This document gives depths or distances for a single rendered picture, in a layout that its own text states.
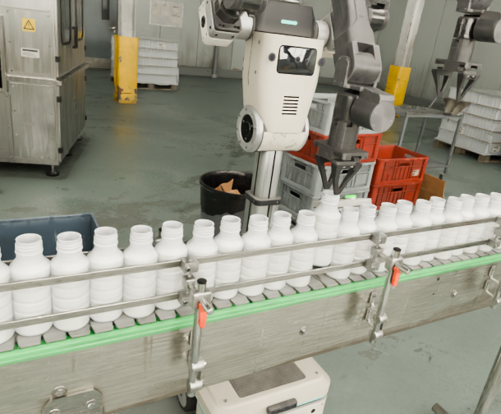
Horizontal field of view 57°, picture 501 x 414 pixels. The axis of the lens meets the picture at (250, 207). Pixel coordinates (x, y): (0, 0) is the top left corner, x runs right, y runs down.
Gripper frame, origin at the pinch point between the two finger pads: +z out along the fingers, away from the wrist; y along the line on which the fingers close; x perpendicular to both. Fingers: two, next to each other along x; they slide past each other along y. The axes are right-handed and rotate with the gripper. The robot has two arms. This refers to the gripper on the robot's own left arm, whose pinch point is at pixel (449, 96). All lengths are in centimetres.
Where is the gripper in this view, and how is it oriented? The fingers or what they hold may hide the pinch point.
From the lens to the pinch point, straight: 138.1
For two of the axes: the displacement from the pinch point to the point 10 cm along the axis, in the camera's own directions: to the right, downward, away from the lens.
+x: -8.8, 0.8, -4.8
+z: -1.1, 9.3, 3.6
